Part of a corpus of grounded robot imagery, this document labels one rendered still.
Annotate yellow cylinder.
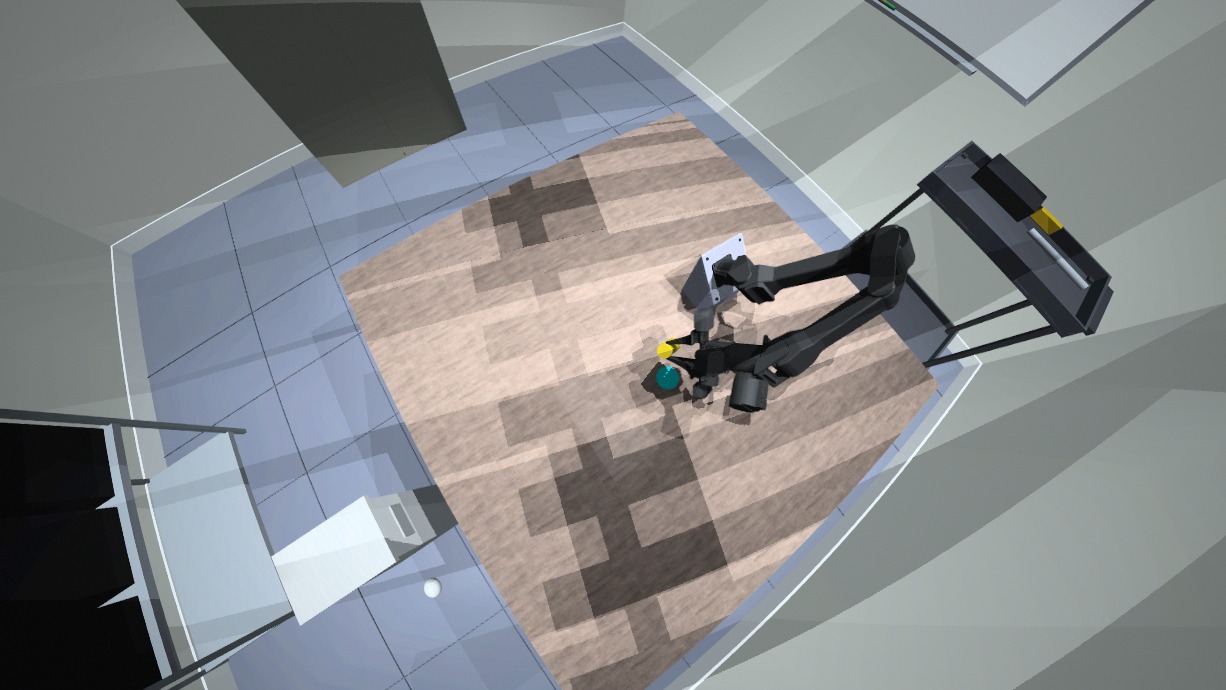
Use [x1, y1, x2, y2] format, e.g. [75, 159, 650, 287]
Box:
[657, 338, 680, 359]

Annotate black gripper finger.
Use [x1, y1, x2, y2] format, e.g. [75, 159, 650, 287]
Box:
[666, 328, 696, 346]
[666, 355, 695, 379]

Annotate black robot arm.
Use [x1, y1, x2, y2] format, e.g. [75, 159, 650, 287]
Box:
[693, 224, 915, 413]

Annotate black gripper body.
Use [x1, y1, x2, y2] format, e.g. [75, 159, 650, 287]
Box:
[693, 308, 738, 400]

